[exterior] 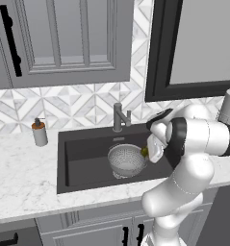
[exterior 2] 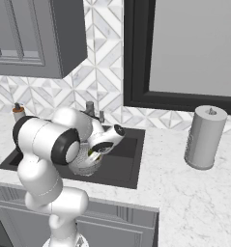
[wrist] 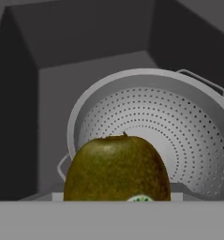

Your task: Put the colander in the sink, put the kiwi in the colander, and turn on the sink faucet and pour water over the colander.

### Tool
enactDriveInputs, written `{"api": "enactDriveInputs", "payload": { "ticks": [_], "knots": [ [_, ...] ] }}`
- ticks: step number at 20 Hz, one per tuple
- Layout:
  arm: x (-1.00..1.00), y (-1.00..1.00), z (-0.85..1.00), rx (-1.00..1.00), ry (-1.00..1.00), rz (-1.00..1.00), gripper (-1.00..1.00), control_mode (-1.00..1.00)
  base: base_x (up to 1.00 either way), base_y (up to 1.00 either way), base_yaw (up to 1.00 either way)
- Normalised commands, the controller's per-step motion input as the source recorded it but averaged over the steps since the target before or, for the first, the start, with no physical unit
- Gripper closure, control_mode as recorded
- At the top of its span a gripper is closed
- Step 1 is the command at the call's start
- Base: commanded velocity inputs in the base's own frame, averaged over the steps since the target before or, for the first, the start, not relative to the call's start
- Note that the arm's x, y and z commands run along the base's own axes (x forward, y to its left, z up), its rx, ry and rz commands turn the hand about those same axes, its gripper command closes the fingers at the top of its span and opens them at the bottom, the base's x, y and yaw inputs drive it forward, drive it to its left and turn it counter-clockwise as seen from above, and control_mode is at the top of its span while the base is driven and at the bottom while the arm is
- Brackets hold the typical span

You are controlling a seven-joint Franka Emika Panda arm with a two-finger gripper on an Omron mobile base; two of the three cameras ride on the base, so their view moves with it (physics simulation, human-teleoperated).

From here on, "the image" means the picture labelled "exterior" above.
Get grey base cupboard door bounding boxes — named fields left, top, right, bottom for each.
left=133, top=202, right=215, bottom=246
left=38, top=216, right=136, bottom=246

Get grey sink faucet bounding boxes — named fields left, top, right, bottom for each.
left=112, top=102, right=133, bottom=134

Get black dishwasher handle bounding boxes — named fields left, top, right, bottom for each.
left=0, top=232, right=20, bottom=246

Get black cupboard handle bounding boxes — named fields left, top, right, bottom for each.
left=0, top=4, right=24, bottom=78
left=137, top=223, right=145, bottom=246
left=121, top=225, right=130, bottom=246

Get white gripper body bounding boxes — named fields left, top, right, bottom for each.
left=145, top=134, right=168, bottom=164

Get dark grey sink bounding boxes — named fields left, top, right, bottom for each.
left=56, top=122, right=177, bottom=195

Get green kiwi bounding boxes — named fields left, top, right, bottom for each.
left=140, top=146, right=150, bottom=159

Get dark grey appliance panel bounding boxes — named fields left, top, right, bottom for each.
left=195, top=184, right=230, bottom=246

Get dark grey dishwasher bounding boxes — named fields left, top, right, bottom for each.
left=0, top=218, right=44, bottom=246

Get white colander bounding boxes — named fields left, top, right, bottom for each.
left=107, top=143, right=150, bottom=180

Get black framed window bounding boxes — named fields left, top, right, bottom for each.
left=143, top=0, right=230, bottom=103

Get grey soap dispenser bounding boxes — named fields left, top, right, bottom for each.
left=31, top=117, right=49, bottom=148

